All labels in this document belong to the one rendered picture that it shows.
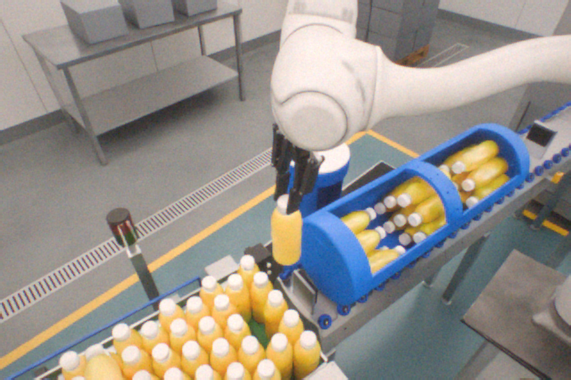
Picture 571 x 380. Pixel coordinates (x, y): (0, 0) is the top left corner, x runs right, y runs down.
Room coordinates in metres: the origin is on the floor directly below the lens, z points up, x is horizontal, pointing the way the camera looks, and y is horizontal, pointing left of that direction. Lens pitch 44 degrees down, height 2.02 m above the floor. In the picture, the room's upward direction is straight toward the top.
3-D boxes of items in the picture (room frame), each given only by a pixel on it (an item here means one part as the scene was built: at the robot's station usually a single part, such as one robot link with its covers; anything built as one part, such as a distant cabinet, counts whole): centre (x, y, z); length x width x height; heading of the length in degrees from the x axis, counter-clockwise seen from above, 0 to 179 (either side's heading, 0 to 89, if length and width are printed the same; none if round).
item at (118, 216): (0.71, 0.46, 1.18); 0.06 x 0.06 x 0.16
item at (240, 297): (0.61, 0.14, 0.99); 0.07 x 0.07 x 0.19
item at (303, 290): (0.64, -0.06, 0.99); 0.10 x 0.02 x 0.12; 35
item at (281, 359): (0.43, 0.01, 0.99); 0.07 x 0.07 x 0.19
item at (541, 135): (1.41, -1.15, 1.00); 0.10 x 0.04 x 0.15; 35
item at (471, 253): (1.19, -0.96, 0.31); 0.06 x 0.06 x 0.63; 35
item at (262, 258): (0.78, 0.09, 0.95); 0.10 x 0.07 x 0.10; 35
